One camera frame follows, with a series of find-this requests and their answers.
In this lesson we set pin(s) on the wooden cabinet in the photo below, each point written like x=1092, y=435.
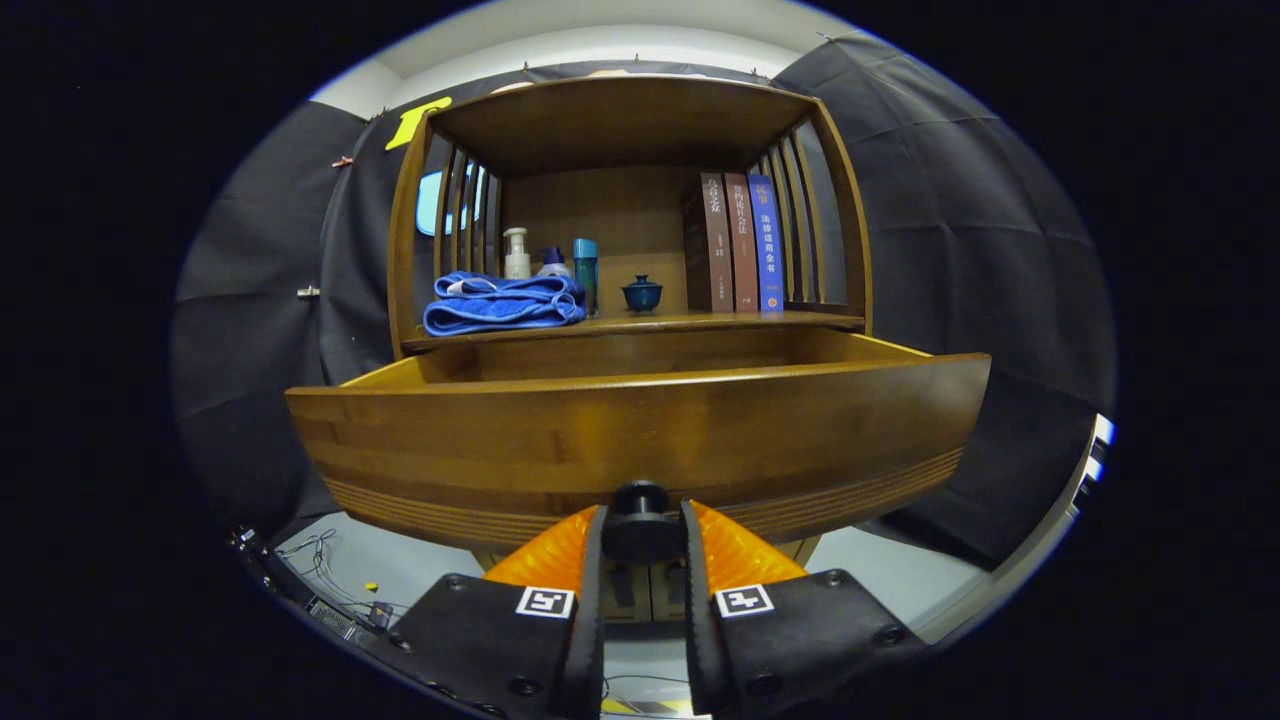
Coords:
x=600, y=210

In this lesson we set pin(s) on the blue lidded teacup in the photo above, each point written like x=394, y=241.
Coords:
x=642, y=295

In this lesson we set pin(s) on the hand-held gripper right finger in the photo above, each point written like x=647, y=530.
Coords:
x=800, y=650

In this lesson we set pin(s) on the white lotion bottle blue cap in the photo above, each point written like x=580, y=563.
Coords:
x=553, y=265

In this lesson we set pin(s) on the wooden countertop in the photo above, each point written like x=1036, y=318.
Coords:
x=680, y=322

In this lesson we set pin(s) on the reddish brown book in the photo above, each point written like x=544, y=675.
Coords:
x=742, y=250

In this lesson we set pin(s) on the teal blue bottle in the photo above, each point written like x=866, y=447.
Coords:
x=586, y=275

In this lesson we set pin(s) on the blue book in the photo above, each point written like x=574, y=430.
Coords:
x=768, y=250

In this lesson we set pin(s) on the wooden cabinet door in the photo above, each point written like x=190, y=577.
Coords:
x=660, y=610
x=640, y=610

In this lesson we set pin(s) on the white pump bottle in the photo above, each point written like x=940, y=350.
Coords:
x=517, y=260

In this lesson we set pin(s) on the dark brown book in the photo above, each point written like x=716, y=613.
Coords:
x=712, y=250

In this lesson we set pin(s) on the blue folded towel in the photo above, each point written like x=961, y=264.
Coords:
x=500, y=310

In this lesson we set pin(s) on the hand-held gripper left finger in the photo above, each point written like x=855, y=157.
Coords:
x=520, y=650

